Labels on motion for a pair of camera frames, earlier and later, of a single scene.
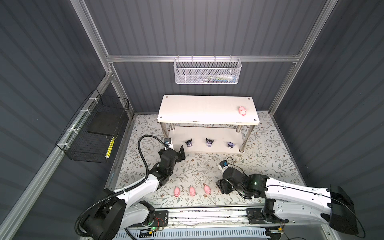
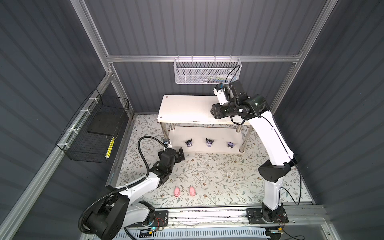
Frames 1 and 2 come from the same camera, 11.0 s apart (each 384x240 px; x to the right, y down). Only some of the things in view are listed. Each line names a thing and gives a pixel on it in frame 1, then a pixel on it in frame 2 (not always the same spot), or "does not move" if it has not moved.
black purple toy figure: x=209 y=142 does not move
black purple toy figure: x=189 y=143 does not move
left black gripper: x=178 y=158 does not move
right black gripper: x=221 y=186 → x=214 y=110
